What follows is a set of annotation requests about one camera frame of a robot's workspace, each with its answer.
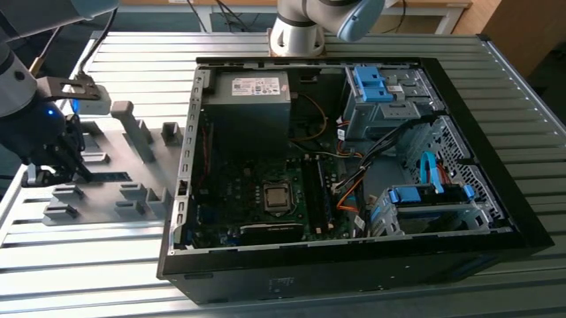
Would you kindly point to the brown wooden cabinet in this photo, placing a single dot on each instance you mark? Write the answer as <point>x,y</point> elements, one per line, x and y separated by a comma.
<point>527,30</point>

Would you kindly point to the CPU socket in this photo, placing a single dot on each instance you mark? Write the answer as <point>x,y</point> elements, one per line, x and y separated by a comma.
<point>278,183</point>

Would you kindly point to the hard disk in blue carrier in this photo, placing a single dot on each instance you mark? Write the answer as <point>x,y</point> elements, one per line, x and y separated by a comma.
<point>406,195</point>

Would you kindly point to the black camera bracket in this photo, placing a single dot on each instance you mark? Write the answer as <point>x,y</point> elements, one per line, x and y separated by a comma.
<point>53,81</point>

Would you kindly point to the green motherboard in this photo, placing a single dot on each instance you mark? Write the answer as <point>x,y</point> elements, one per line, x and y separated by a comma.
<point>230,202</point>

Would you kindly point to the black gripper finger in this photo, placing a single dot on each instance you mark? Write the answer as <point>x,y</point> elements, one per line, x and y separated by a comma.
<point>78,149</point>
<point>49,175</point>

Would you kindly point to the grey metal disk bay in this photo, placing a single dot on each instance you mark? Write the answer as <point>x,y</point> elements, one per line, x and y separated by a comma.
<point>442,210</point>

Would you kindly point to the blue plastic drive bracket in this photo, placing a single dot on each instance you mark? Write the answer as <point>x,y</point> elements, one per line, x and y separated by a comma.
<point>369,83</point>

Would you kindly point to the black graphics card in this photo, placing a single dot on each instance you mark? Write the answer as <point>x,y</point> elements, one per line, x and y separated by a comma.
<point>270,233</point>

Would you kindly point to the grey power supply unit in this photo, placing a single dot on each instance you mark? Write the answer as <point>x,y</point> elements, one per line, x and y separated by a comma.
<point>248,126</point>

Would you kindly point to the wooden desk white frame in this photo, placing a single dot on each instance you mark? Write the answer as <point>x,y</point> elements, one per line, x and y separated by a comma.
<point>442,5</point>

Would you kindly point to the grey metal drive cage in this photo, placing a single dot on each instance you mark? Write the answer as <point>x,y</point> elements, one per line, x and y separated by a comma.
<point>376,116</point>

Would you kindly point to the grey parts rack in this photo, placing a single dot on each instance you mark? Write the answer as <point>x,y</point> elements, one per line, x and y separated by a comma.
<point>106,155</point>

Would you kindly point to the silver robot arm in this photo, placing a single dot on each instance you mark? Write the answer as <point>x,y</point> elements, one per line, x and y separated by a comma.
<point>294,36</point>

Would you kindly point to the black PC case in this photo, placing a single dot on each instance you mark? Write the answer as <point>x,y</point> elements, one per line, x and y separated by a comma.
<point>354,275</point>

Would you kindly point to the silver CPU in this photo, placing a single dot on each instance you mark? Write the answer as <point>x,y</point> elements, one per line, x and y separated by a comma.
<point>278,198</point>

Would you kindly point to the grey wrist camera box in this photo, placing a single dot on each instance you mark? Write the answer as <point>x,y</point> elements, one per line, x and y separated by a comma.
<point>95,104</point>

